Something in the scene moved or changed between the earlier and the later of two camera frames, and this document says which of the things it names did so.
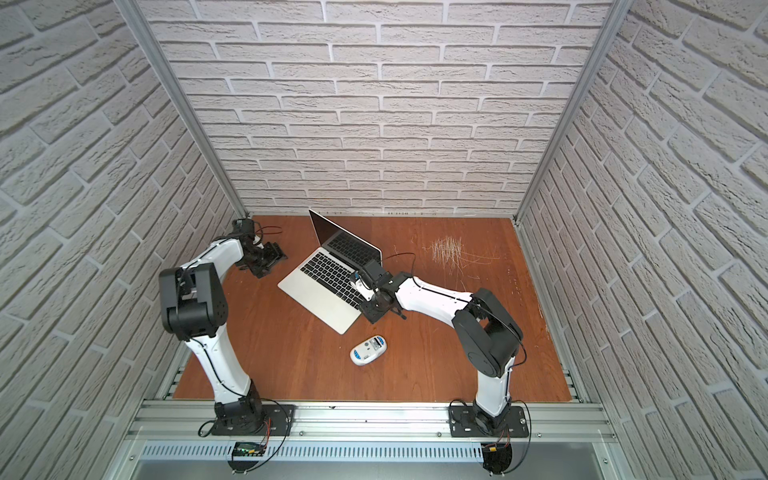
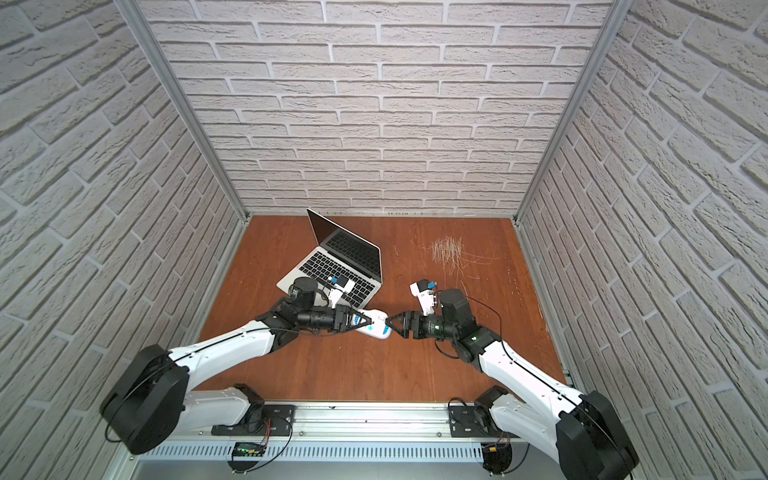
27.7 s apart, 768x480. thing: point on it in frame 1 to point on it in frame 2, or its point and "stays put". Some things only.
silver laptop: (323, 284) stays put
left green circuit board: (249, 449) stays put
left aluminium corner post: (149, 36) stays put
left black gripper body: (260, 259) to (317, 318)
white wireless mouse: (368, 349) to (379, 329)
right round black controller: (496, 457) stays put
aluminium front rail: (373, 421) stays put
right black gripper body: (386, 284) to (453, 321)
